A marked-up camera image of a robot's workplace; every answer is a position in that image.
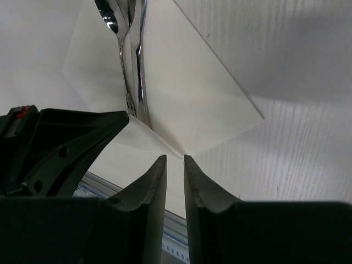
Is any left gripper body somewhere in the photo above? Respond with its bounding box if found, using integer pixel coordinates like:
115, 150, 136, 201
1, 105, 37, 195

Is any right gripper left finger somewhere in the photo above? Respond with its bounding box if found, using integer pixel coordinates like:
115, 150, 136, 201
1, 155, 167, 263

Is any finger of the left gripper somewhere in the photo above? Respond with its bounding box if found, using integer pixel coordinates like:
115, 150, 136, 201
16, 108, 129, 197

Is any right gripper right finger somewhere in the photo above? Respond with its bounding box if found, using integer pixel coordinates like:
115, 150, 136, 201
184, 155, 351, 263

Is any white paper napkin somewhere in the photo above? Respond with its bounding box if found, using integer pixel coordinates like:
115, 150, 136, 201
62, 1, 263, 217

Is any silver spoon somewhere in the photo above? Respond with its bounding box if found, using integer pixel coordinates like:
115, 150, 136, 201
95, 0, 137, 117

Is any white slotted cable duct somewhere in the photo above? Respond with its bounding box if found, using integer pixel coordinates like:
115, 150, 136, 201
161, 233, 190, 263

